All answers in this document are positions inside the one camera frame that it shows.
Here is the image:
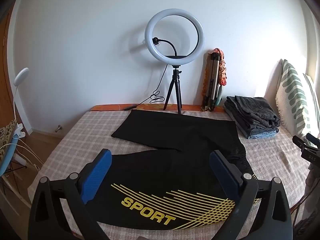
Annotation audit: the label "folded silver tripod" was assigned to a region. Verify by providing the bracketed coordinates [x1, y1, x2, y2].
[201, 52, 223, 112]

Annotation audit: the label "plaid blanket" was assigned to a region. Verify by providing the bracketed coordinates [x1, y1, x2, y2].
[27, 109, 313, 240]

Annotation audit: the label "folded metal tripod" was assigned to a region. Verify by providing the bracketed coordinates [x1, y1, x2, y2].
[202, 47, 229, 110]

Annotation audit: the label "light blue folded jeans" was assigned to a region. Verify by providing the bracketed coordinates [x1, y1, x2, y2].
[246, 126, 279, 140]

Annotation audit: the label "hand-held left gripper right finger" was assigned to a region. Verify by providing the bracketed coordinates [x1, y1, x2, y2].
[209, 150, 293, 240]

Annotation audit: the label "dark grey folded jeans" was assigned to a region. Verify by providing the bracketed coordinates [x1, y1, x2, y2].
[224, 95, 281, 128]

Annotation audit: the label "black tripod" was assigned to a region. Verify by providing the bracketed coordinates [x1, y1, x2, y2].
[163, 65, 184, 115]

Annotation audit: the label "white ring light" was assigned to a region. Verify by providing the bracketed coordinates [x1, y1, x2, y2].
[144, 8, 205, 67]

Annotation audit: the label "white desk lamp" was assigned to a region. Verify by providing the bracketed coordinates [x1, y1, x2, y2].
[13, 67, 30, 123]

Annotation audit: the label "leopard print cloth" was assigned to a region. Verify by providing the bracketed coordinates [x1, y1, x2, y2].
[0, 119, 18, 144]

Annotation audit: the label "light blue chair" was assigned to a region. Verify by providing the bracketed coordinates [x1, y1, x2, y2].
[0, 124, 26, 178]

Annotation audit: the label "grey folded pants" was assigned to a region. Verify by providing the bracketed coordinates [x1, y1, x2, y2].
[223, 105, 253, 138]

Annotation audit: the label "striped pillow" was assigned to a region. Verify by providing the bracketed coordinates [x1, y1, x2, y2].
[302, 73, 320, 142]

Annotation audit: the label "wooden door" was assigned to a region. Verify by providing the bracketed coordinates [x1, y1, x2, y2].
[0, 5, 18, 130]

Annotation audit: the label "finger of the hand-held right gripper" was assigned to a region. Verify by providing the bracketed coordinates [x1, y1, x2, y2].
[306, 133, 320, 147]
[292, 135, 313, 153]

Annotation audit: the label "green patterned pillow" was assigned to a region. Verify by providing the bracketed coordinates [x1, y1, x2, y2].
[275, 59, 314, 140]

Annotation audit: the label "black pants with yellow print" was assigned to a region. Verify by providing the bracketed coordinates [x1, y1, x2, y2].
[96, 109, 262, 230]

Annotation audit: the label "white pillow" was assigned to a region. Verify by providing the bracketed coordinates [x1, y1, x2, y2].
[264, 60, 285, 105]

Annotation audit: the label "white cables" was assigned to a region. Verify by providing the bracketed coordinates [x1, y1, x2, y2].
[0, 140, 43, 172]

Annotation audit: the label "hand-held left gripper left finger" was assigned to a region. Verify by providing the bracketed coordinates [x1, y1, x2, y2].
[28, 149, 112, 240]

